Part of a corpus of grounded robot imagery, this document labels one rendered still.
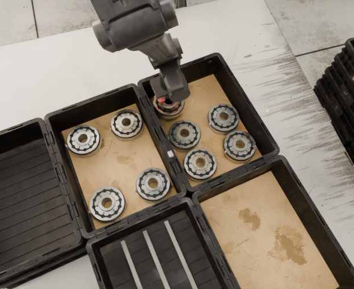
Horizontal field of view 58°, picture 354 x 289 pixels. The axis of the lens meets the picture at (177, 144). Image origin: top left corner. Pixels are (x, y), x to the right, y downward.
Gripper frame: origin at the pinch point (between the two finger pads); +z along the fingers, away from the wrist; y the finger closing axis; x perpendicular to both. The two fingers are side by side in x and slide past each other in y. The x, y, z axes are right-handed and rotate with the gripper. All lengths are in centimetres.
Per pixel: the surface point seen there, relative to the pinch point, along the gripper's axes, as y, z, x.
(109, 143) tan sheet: -22.4, 6.6, -4.4
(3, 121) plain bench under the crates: -56, 21, 26
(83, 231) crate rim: -36.5, -3.3, -30.2
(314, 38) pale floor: 138, 86, 55
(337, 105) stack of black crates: 97, 57, -6
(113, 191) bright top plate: -26.3, 3.5, -21.0
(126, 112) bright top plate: -13.9, 3.6, 2.6
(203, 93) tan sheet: 13.6, 5.7, 0.9
